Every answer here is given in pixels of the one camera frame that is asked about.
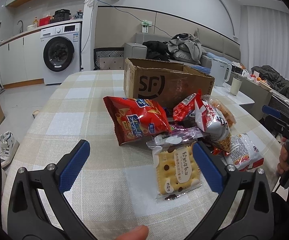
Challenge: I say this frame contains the white red crisps packet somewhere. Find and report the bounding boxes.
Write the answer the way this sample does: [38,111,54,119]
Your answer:
[224,133,264,171]

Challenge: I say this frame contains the orange bread clear bag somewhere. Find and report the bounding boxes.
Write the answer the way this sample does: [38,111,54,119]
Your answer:
[202,95,236,128]

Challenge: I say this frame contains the white red noodle snack bag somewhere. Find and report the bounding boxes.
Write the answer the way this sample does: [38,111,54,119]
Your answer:
[194,89,231,153]

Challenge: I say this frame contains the cracker sandwich clear packet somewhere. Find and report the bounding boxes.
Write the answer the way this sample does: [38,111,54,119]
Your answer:
[147,135,202,201]

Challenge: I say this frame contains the purple white snack bag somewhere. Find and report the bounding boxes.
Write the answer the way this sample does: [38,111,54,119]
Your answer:
[170,124,208,140]

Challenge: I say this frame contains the red corn chips bag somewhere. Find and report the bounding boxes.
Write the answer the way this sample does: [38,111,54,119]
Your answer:
[103,96,170,145]

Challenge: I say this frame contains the small red snack packet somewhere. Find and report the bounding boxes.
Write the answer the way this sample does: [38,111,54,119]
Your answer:
[173,93,196,122]

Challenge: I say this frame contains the person's right hand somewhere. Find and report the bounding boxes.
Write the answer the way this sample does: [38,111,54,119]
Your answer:
[277,138,289,175]

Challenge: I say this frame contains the person's left hand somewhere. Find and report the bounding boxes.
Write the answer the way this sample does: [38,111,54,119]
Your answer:
[115,225,149,240]

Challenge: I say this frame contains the dark coat on chair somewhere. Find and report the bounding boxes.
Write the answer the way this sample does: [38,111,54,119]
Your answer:
[251,65,289,99]

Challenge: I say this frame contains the white sneaker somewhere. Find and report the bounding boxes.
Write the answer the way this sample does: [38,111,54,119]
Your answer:
[0,131,19,170]

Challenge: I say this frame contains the cream cup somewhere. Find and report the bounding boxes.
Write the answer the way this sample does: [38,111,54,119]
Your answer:
[230,77,242,96]

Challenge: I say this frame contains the white side table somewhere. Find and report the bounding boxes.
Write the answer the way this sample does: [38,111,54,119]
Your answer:
[213,82,256,111]

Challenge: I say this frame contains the green slipper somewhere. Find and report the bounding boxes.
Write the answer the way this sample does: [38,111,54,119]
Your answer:
[32,110,40,119]

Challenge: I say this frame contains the white electric kettle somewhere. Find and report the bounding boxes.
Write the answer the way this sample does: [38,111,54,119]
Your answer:
[210,59,232,87]

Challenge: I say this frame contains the white curtain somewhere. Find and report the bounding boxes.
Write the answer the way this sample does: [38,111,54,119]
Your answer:
[246,6,289,80]

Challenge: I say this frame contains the grey sofa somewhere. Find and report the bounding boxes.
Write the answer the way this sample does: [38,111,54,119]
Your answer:
[125,26,241,62]

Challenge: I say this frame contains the brown SF cardboard box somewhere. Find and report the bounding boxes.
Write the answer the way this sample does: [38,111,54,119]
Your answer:
[123,58,214,109]

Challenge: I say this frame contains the grey clothes pile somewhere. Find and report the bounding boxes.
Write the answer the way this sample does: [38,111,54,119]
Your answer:
[167,33,206,64]

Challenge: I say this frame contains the white base cabinets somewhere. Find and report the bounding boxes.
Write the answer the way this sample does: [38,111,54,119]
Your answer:
[0,31,43,85]

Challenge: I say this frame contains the black jacket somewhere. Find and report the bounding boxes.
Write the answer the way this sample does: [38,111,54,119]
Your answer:
[143,41,169,61]

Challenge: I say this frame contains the patterned floor mat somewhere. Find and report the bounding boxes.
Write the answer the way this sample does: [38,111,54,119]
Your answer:
[94,47,125,70]

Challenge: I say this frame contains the white washing machine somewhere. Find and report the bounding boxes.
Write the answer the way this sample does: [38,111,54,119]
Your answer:
[40,22,82,85]

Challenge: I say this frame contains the faucet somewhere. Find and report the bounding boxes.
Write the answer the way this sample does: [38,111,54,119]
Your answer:
[17,20,24,34]

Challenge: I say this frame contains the red box on counter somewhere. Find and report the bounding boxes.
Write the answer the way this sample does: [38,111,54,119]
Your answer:
[38,16,52,27]

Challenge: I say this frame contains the black rice cooker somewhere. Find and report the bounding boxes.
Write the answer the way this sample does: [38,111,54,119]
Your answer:
[52,9,71,22]

